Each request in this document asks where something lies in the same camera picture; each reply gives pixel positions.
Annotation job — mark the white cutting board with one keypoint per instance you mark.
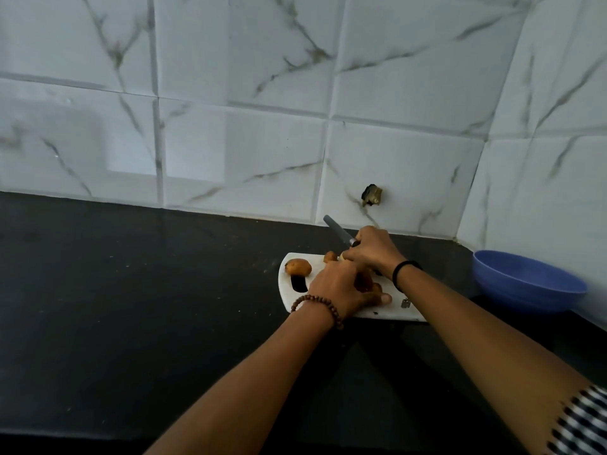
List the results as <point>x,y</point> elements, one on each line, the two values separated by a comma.
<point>296,298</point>

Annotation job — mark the person's left forearm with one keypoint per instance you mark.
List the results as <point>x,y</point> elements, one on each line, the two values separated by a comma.
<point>246,388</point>

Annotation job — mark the whole brown potato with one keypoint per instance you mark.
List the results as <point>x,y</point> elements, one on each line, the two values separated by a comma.
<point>298,268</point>

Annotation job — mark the brown potato piece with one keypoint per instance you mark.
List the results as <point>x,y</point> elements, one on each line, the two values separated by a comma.
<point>365,281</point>

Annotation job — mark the black white checkered shirt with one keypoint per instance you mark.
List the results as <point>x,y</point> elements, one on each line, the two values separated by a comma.
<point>583,426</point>

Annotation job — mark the person's left hand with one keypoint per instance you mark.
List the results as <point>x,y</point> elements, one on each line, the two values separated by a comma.
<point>341,289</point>

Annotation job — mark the steel kitchen knife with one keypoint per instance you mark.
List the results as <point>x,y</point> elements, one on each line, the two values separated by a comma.
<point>339,229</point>

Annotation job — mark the blue plastic bowl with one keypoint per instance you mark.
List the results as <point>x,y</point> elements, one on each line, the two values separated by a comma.
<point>526,281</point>

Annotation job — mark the person's right forearm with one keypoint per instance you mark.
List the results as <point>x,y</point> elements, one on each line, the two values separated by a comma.
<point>498,355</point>

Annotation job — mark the cut potato half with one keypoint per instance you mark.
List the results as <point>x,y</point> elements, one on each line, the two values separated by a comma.
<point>329,256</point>

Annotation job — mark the person's right hand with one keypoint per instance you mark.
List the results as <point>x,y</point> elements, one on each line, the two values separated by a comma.
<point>377,251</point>

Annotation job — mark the brown wall pipe stub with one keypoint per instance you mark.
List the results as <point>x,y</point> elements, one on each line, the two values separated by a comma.
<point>371,195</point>

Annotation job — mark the black wristband with charm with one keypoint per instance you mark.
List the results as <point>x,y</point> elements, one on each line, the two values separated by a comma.
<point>398,274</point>

